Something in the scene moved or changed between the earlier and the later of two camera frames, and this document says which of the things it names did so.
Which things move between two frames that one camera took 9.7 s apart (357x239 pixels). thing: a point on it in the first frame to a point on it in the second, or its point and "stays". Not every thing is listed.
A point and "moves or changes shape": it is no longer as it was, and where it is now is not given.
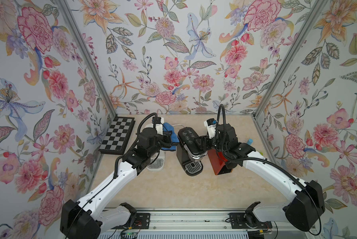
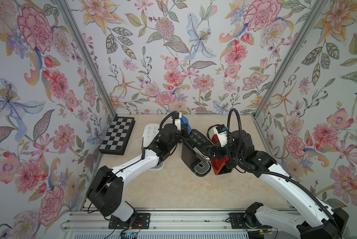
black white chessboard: [117, 136] stays
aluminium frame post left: [76, 31] stays
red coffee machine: [218, 162] stays
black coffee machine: [189, 152] moves or changes shape
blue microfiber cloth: [167, 127] moves or changes shape
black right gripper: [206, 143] to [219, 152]
